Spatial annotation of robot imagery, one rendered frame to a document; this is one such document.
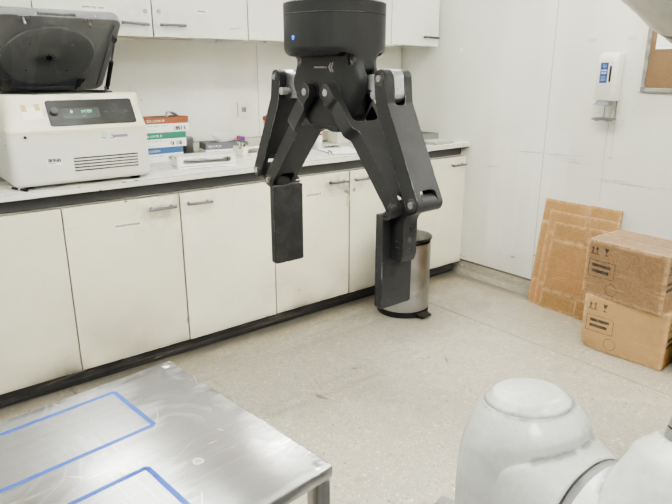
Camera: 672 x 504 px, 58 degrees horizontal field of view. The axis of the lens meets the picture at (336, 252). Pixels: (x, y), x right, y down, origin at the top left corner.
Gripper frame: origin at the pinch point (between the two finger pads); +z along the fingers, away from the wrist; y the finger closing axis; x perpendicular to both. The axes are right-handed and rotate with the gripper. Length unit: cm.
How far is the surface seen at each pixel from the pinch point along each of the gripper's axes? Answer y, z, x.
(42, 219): 219, 42, -26
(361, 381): 146, 120, -133
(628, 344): 80, 112, -247
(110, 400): 57, 38, 3
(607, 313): 92, 99, -246
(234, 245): 219, 68, -112
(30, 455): 49, 38, 17
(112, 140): 220, 13, -58
